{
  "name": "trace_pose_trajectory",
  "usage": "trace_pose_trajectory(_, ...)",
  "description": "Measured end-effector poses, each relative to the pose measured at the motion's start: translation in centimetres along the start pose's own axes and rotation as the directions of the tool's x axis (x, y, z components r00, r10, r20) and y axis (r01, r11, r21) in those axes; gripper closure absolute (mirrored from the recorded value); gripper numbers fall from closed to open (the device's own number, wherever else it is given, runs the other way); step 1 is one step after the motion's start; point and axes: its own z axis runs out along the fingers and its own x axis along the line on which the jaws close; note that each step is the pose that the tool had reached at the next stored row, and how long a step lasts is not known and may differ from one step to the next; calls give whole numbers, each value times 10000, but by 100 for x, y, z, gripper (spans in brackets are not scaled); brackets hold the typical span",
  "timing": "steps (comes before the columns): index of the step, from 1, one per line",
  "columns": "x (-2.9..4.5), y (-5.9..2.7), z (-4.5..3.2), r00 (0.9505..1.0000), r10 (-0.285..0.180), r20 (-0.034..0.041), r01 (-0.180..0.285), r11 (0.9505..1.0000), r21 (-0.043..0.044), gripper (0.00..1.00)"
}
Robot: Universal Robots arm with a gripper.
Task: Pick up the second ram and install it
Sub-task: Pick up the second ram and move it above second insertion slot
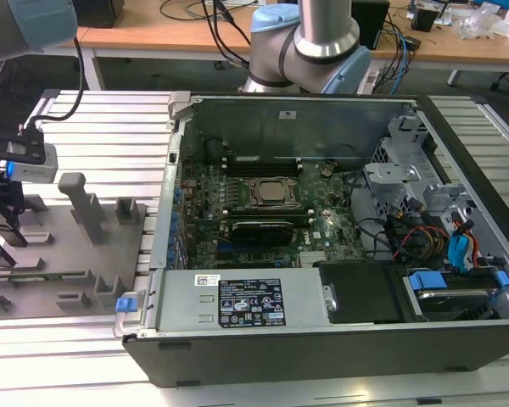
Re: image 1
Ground silver drive cage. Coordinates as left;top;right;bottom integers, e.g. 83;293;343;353
362;113;509;272

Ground grey plastic case latch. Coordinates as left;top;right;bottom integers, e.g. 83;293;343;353
168;91;192;123

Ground green motherboard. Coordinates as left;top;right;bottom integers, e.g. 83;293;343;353
176;159;366;270

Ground grey parts rack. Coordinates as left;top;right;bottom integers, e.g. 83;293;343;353
0;171;150;321

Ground clear plastic bags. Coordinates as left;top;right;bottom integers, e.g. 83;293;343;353
457;2;509;42

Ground metal socket cover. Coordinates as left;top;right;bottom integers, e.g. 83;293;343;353
248;177;300;205

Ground tall black box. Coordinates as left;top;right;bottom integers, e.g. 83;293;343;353
350;0;391;51

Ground yellow red wire bundle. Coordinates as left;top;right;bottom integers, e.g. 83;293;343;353
400;224;450;266

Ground CPU socket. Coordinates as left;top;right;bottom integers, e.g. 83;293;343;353
243;175;305;209

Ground black PC case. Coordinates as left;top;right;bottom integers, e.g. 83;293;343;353
112;91;509;389

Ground wooden desk white frame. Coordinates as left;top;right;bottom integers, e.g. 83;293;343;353
74;0;509;92

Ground orange data cable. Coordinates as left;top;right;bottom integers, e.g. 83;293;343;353
451;216;481;269

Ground black graphics card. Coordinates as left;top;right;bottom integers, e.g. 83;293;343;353
230;219;297;248

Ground black desk container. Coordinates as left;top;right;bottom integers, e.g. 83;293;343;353
410;3;445;33

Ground grey power supply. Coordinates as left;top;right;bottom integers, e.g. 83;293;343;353
154;267;332;332

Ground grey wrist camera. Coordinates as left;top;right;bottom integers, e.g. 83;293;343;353
4;126;59;184

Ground black plastic shroud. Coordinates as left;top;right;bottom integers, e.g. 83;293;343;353
312;259;408;326

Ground blue flat data cable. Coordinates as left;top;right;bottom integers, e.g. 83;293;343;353
446;231;478;276

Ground wide black box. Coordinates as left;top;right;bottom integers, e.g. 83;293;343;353
76;0;125;29

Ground white power strip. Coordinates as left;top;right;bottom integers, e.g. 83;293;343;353
355;67;381;95

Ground silver CPU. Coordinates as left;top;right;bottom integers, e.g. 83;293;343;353
257;181;288;201

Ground silver finned heatsink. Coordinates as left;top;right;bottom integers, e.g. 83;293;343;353
299;252;330;269

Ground hard disk blue carrier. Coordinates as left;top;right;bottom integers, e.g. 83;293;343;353
401;270;509;326

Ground black camera cable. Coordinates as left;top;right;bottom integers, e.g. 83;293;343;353
33;36;86;128

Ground blue plastic latch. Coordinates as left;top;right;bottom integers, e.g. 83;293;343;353
115;296;137;315

